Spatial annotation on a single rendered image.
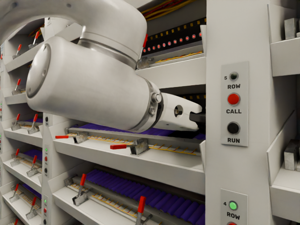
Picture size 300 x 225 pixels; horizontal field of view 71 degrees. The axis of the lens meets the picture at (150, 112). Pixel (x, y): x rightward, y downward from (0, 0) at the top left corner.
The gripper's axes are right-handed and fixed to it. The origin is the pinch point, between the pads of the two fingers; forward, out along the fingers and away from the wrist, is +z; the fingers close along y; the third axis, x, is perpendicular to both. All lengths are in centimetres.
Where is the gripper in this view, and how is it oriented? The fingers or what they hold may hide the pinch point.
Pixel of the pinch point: (193, 125)
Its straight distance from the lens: 45.8
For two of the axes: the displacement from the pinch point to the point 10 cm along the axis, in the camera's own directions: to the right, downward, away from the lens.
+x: -1.5, 9.7, -1.7
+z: 6.7, 2.3, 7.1
